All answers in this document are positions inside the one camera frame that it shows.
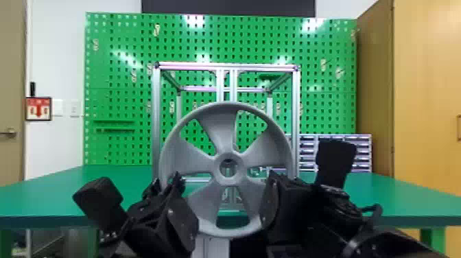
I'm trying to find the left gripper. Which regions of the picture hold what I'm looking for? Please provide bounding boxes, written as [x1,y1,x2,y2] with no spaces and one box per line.
[122,172,200,258]

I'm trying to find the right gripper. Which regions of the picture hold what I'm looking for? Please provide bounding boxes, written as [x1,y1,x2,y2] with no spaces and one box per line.
[259,171,363,250]

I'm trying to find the grey wheel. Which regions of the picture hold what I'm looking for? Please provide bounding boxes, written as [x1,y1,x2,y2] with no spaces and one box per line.
[158,101,294,239]

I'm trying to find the white drawer cabinet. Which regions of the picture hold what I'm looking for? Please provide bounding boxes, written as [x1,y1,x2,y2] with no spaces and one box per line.
[286,133,373,173]

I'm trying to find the red and white sign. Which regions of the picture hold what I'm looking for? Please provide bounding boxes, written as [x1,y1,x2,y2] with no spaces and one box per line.
[25,96,53,122]

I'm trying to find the yellow cupboard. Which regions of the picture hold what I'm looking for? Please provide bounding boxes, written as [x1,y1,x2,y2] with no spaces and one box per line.
[356,0,461,258]

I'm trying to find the beige door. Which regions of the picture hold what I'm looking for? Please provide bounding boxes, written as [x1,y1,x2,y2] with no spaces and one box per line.
[0,0,27,187]

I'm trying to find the black panel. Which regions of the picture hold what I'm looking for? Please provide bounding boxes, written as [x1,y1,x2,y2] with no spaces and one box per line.
[141,0,317,18]

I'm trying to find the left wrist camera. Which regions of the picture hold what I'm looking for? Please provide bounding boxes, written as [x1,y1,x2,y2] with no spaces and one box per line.
[72,176,128,233]

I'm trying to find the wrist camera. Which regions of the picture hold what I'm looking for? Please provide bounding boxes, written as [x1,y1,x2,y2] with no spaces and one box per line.
[72,176,128,233]
[314,139,357,189]

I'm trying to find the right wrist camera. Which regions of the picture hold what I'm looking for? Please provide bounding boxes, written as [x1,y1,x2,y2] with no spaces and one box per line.
[314,139,357,189]

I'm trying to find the silver frame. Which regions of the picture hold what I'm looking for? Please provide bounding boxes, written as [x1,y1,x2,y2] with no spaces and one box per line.
[151,61,302,211]

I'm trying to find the black cable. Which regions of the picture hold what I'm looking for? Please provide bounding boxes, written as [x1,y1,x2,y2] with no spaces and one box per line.
[340,203,383,258]

